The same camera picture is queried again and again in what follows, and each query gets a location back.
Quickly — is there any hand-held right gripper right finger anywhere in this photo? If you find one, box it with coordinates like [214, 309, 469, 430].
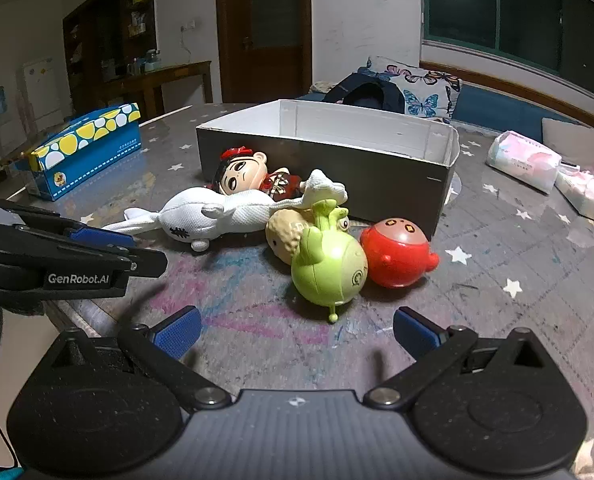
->
[364, 306, 552, 411]

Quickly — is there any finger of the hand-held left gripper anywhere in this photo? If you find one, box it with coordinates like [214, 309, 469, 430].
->
[19, 224, 138, 251]
[62, 241, 168, 279]

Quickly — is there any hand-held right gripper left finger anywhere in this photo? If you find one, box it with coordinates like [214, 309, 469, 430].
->
[39, 306, 232, 411]

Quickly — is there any red round toy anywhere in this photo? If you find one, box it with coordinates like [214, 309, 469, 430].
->
[360, 217, 440, 289]

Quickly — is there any white plush airplane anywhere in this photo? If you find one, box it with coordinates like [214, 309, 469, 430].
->
[102, 170, 350, 253]

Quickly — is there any green round toy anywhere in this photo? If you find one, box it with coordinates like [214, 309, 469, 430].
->
[291, 199, 369, 324]

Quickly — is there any panda figure with red scarf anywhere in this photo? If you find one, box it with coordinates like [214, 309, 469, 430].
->
[212, 146, 310, 201]

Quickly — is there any tan round toy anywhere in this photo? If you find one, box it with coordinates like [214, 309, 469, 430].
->
[265, 208, 318, 266]

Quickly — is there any grey cardboard box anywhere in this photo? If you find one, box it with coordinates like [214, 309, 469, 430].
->
[195, 99, 460, 241]

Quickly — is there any blue dotted tissue box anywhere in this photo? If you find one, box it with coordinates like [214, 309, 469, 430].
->
[28, 102, 142, 202]

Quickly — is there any grey star-printed tablecloth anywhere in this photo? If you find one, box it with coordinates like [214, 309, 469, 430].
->
[0, 102, 594, 480]

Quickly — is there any white refrigerator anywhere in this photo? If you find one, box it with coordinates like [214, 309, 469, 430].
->
[17, 57, 62, 133]

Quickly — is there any wooden console table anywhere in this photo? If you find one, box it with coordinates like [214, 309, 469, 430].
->
[99, 61, 214, 121]

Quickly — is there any pink tissue pack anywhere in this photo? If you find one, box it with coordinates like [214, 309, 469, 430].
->
[554, 157, 594, 226]
[486, 130, 562, 194]

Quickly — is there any dark wooden shelf cabinet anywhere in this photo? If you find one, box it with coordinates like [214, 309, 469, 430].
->
[62, 0, 158, 101]

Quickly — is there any wooden door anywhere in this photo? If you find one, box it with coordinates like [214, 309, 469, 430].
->
[215, 0, 312, 104]

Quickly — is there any blue sofa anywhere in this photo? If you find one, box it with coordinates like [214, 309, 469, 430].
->
[297, 80, 594, 141]

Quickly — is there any butterfly print pillow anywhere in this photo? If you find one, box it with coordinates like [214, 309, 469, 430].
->
[357, 56, 464, 121]

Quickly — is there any black backpack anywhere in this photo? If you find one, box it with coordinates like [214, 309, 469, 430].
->
[322, 72, 405, 115]

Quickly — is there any grey cushion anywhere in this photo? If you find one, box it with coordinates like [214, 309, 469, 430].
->
[542, 117, 594, 168]

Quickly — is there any dark window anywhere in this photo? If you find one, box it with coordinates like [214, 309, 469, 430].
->
[421, 0, 594, 86]

